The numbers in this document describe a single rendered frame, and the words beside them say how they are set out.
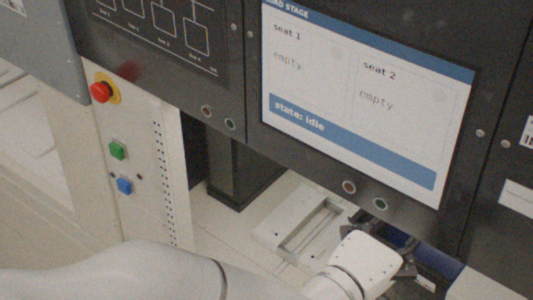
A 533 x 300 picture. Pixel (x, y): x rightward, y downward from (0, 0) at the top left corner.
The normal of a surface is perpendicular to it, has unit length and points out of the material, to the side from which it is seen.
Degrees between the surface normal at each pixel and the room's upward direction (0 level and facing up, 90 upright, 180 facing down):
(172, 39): 90
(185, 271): 52
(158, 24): 90
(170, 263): 47
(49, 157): 0
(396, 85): 90
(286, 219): 0
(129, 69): 90
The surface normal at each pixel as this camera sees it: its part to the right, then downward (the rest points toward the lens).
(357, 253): 0.00, -0.76
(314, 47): -0.62, 0.53
